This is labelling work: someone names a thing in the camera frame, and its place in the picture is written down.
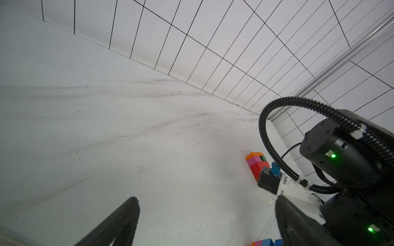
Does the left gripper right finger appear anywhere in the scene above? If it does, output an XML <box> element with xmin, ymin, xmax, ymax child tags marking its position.
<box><xmin>275</xmin><ymin>195</ymin><xmax>340</xmax><ymax>246</ymax></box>

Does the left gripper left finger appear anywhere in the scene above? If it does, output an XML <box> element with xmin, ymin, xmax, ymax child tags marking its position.
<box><xmin>76</xmin><ymin>197</ymin><xmax>140</xmax><ymax>246</ymax></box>

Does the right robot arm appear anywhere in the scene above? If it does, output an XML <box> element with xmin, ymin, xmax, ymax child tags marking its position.
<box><xmin>259</xmin><ymin>97</ymin><xmax>394</xmax><ymax>246</ymax></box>

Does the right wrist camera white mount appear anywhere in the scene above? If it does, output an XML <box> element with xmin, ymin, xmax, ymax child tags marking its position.
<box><xmin>256</xmin><ymin>162</ymin><xmax>325</xmax><ymax>223</ymax></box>

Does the long red lego brick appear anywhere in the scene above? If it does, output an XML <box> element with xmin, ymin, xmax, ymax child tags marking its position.
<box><xmin>249</xmin><ymin>162</ymin><xmax>270</xmax><ymax>177</ymax></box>

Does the small pink lego brick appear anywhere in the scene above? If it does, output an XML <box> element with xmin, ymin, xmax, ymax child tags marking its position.
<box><xmin>251</xmin><ymin>240</ymin><xmax>263</xmax><ymax>246</ymax></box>

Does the small red lego brick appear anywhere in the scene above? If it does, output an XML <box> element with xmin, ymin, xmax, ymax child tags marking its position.
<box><xmin>253</xmin><ymin>171</ymin><xmax>260</xmax><ymax>182</ymax></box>

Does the dark blue lego brick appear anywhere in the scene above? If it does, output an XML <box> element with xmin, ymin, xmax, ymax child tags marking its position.
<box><xmin>274</xmin><ymin>239</ymin><xmax>283</xmax><ymax>246</ymax></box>

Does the light blue lego brick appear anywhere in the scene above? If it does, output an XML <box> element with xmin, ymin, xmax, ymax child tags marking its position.
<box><xmin>261</xmin><ymin>238</ymin><xmax>274</xmax><ymax>246</ymax></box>

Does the magenta lego brick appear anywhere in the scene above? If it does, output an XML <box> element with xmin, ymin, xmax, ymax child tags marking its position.
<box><xmin>246</xmin><ymin>156</ymin><xmax>263</xmax><ymax>166</ymax></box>

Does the green lego brick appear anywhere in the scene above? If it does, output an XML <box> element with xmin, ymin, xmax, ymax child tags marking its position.
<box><xmin>260</xmin><ymin>155</ymin><xmax>267</xmax><ymax>162</ymax></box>

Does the orange lego brick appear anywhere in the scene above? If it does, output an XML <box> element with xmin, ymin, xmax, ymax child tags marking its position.
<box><xmin>245</xmin><ymin>152</ymin><xmax>264</xmax><ymax>161</ymax></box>

